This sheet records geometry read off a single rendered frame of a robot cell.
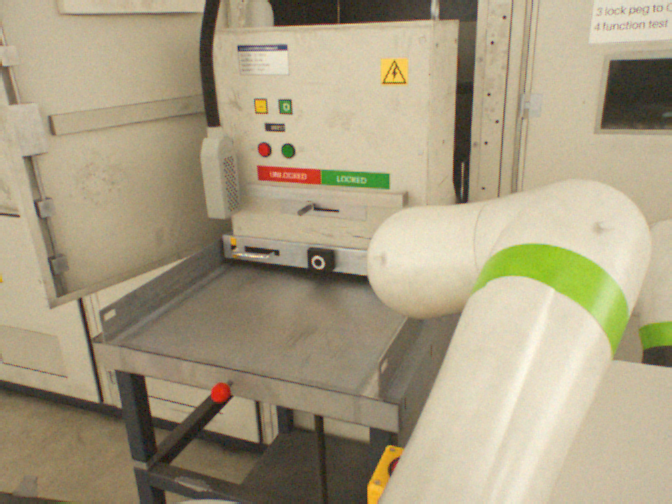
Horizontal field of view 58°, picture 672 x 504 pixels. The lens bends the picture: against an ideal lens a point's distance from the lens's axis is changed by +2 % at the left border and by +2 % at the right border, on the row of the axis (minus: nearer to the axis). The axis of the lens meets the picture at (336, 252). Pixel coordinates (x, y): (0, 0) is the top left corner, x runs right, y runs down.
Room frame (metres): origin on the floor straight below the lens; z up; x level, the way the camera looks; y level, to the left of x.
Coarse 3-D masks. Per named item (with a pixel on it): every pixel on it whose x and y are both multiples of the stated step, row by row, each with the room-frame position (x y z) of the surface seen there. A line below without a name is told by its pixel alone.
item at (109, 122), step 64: (0, 0) 1.24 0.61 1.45; (64, 0) 1.31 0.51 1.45; (128, 0) 1.41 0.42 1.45; (192, 0) 1.54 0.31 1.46; (0, 64) 1.20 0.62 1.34; (64, 64) 1.31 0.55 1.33; (128, 64) 1.42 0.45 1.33; (192, 64) 1.56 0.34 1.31; (0, 128) 1.18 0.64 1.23; (64, 128) 1.27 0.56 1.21; (128, 128) 1.40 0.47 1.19; (192, 128) 1.54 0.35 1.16; (64, 192) 1.27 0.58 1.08; (128, 192) 1.38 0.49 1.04; (192, 192) 1.52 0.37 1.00; (64, 256) 1.22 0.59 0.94; (128, 256) 1.36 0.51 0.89
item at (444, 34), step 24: (360, 24) 1.23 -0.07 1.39; (384, 24) 1.21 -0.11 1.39; (408, 24) 1.19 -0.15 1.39; (432, 24) 1.18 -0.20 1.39; (456, 24) 1.36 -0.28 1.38; (432, 48) 1.18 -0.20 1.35; (456, 48) 1.37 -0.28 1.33; (432, 72) 1.18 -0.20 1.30; (456, 72) 1.37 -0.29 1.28; (432, 96) 1.18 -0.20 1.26; (432, 120) 1.19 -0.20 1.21; (432, 144) 1.19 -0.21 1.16; (432, 168) 1.19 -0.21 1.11; (432, 192) 1.20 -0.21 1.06
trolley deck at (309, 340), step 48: (240, 288) 1.22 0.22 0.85; (288, 288) 1.21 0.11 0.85; (336, 288) 1.20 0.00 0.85; (96, 336) 1.02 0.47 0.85; (144, 336) 1.02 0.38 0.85; (192, 336) 1.01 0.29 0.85; (240, 336) 1.00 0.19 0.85; (288, 336) 0.99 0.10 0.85; (336, 336) 0.99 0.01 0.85; (384, 336) 0.98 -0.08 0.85; (432, 336) 0.96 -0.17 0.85; (192, 384) 0.92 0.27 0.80; (240, 384) 0.88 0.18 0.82; (288, 384) 0.84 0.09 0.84; (336, 384) 0.83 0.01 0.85
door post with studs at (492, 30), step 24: (480, 0) 1.40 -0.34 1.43; (504, 0) 1.38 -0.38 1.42; (480, 24) 1.40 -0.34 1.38; (504, 24) 1.38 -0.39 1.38; (480, 48) 1.40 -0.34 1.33; (504, 48) 1.38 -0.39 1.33; (480, 72) 1.40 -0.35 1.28; (504, 72) 1.37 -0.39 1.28; (480, 96) 1.40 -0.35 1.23; (480, 120) 1.40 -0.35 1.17; (480, 144) 1.39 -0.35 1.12; (480, 168) 1.39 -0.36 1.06; (480, 192) 1.39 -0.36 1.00
